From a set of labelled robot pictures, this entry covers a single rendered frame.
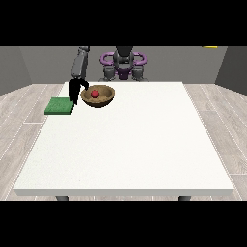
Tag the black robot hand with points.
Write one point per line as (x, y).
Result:
(74, 88)

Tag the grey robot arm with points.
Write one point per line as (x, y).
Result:
(80, 62)

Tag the small red ball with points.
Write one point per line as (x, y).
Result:
(95, 93)

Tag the green square pad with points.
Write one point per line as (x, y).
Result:
(59, 106)

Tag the brown wooden bowl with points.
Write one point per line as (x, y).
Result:
(98, 99)

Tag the yellow cup with melon print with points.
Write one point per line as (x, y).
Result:
(209, 47)

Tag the grey robot trunk purple rings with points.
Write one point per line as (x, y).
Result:
(123, 66)

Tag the dark table leg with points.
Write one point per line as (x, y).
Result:
(184, 198)
(62, 198)

